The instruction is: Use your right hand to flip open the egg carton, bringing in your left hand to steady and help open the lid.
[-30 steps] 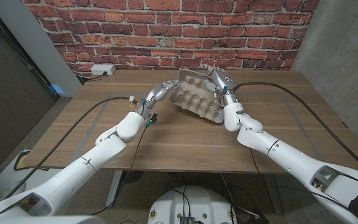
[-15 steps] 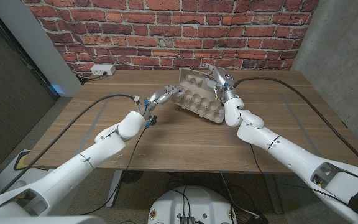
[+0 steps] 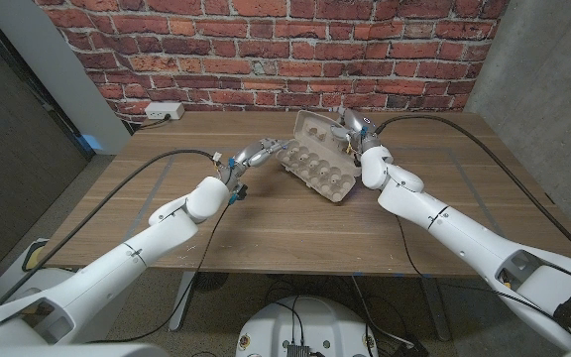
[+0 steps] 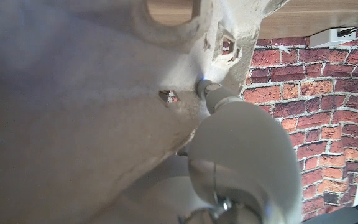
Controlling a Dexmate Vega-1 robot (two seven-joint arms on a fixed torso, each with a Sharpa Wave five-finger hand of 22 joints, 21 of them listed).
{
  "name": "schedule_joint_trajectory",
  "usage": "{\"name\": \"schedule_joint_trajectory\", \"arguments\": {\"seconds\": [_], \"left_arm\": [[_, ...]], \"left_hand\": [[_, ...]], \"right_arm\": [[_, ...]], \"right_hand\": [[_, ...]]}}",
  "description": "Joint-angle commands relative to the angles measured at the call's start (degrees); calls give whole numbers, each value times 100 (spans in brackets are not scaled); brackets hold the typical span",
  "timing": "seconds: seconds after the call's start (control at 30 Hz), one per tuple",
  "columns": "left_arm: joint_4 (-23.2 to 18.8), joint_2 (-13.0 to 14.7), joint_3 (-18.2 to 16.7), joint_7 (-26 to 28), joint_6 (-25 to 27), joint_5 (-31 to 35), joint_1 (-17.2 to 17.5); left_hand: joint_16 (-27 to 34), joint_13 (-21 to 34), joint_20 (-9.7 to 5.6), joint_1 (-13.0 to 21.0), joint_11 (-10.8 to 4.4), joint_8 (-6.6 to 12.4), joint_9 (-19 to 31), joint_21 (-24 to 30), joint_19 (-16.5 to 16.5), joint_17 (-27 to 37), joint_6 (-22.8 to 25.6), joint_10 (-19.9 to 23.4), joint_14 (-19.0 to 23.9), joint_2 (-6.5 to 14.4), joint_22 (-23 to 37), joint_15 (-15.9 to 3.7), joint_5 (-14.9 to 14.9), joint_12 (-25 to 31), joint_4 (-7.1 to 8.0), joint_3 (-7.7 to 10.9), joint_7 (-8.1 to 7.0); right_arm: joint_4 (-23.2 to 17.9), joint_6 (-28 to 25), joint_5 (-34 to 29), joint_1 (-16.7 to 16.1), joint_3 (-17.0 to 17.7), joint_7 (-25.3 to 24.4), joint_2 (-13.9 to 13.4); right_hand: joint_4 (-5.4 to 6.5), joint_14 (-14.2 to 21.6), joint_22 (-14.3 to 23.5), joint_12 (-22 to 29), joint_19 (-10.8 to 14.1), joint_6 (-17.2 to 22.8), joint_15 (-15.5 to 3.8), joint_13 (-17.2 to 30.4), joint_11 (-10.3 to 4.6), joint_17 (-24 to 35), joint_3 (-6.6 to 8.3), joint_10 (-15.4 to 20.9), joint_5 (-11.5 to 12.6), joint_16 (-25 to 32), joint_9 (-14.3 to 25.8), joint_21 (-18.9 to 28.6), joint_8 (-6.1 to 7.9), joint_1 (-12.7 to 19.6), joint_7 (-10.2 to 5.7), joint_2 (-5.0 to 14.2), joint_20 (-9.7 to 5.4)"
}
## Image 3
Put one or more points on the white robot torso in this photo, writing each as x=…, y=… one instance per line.
x=305, y=322

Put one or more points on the red brick print backdrop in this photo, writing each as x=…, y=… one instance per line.
x=290, y=49

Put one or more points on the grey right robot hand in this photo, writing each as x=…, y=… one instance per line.
x=357, y=126

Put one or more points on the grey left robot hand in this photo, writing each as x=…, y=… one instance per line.
x=251, y=154

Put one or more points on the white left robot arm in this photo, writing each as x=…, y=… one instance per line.
x=117, y=268

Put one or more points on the grey metal table leg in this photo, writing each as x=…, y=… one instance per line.
x=436, y=307
x=182, y=297

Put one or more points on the white power strip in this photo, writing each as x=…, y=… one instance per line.
x=164, y=110

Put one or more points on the grey cardboard egg carton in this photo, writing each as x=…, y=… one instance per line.
x=315, y=163

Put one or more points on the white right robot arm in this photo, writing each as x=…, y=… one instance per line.
x=464, y=233

